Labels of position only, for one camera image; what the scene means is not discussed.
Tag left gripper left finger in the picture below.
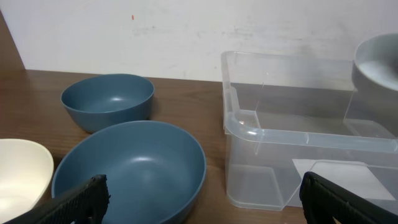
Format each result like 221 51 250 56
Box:
5 174 110 224

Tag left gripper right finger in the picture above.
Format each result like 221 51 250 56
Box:
299 172 397 224

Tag grey small bowl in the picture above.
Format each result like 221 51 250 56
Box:
352 33 397 94

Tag clear plastic storage container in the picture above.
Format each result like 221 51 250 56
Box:
221 52 397 213

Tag large cream bowl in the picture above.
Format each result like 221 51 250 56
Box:
1 139 54 223

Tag near dark blue bowl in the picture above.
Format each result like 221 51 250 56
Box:
52 120 206 223

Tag dark blue bowl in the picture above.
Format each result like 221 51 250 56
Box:
52 120 206 223
61 73 155 133

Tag far dark blue bowl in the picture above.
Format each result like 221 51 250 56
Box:
61 73 155 133

